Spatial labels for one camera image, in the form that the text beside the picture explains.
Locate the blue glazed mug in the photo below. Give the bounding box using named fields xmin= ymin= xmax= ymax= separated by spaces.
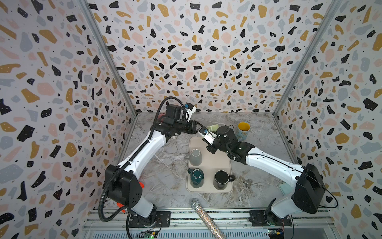
xmin=236 ymin=122 xmax=251 ymax=141

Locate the light green mug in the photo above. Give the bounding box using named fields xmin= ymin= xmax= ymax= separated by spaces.
xmin=207 ymin=124 xmax=219 ymax=132

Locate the pink mug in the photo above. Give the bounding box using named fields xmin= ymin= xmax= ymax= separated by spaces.
xmin=157 ymin=113 xmax=166 ymax=120

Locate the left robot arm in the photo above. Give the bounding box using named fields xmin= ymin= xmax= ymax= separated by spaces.
xmin=98 ymin=103 xmax=198 ymax=227

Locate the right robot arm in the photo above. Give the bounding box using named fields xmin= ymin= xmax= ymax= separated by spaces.
xmin=199 ymin=125 xmax=326 ymax=225

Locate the black mug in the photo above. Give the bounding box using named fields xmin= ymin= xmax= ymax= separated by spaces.
xmin=213 ymin=170 xmax=236 ymax=190

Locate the dark green mug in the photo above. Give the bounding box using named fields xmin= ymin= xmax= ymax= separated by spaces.
xmin=188 ymin=168 xmax=205 ymax=188

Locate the grey frosted cup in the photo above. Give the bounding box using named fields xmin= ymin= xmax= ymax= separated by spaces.
xmin=189 ymin=148 xmax=203 ymax=166

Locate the beige rectangular tray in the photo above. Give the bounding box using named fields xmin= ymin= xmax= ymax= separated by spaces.
xmin=186 ymin=137 xmax=233 ymax=193

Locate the small clear glass piece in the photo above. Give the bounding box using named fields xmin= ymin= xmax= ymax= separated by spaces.
xmin=243 ymin=179 xmax=252 ymax=189

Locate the teal folded cloth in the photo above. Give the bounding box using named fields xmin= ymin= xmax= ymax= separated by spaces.
xmin=279 ymin=183 xmax=294 ymax=196

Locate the glitter filled tube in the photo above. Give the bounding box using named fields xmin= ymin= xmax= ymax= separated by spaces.
xmin=191 ymin=198 xmax=226 ymax=239

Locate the red shark plush toy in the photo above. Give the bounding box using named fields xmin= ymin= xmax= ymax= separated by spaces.
xmin=118 ymin=181 xmax=145 ymax=208

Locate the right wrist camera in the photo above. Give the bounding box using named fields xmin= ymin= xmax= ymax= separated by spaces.
xmin=199 ymin=126 xmax=217 ymax=145

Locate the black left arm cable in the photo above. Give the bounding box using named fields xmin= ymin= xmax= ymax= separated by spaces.
xmin=97 ymin=96 xmax=187 ymax=223

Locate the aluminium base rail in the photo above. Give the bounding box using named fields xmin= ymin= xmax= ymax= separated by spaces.
xmin=79 ymin=208 xmax=340 ymax=239

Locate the aluminium corner post left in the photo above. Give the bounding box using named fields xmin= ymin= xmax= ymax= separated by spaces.
xmin=77 ymin=0 xmax=137 ymax=119

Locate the aluminium corner post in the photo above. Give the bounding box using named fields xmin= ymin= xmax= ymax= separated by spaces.
xmin=77 ymin=0 xmax=137 ymax=119
xmin=273 ymin=0 xmax=341 ymax=118

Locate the aluminium corner post right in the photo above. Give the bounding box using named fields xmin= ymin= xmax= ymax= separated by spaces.
xmin=273 ymin=0 xmax=341 ymax=118

